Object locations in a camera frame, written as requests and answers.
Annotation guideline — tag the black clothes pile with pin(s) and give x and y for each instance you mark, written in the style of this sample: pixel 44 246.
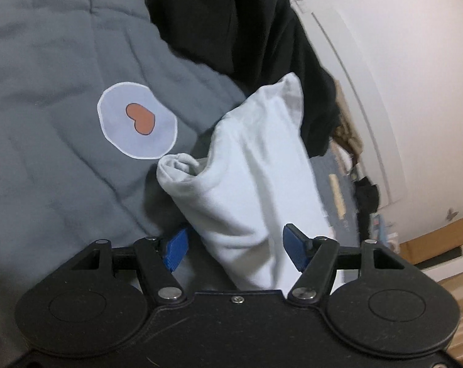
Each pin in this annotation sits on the black clothes pile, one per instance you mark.
pixel 255 43

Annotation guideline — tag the folded brown blanket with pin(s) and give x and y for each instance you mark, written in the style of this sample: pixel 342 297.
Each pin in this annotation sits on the folded brown blanket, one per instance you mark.
pixel 345 133

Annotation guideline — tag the grey quilted bedspread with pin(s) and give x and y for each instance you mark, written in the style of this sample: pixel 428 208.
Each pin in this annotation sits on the grey quilted bedspread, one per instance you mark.
pixel 63 185

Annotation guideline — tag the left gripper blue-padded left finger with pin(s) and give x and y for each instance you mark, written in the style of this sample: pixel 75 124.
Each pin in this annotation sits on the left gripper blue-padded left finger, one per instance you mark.
pixel 157 259

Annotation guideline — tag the white t-shirt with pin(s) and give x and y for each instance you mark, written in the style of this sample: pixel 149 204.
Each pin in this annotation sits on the white t-shirt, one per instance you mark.
pixel 255 179

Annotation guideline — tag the brown wooden board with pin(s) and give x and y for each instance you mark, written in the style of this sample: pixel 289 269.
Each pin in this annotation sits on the brown wooden board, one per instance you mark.
pixel 433 244

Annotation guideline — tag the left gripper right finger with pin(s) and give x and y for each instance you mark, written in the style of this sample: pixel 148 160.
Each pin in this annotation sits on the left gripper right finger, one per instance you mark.
pixel 316 260

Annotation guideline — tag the stack of folded clothes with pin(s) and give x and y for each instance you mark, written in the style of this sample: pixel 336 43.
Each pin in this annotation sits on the stack of folded clothes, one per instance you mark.
pixel 371 224

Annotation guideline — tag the white bed headboard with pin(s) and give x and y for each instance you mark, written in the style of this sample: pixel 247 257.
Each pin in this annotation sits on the white bed headboard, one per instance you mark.
pixel 340 55

